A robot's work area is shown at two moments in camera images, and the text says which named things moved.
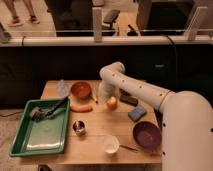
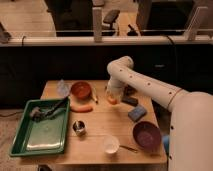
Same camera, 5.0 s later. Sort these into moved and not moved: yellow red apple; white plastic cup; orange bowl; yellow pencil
Moved: yellow red apple
Not moved: orange bowl; yellow pencil; white plastic cup
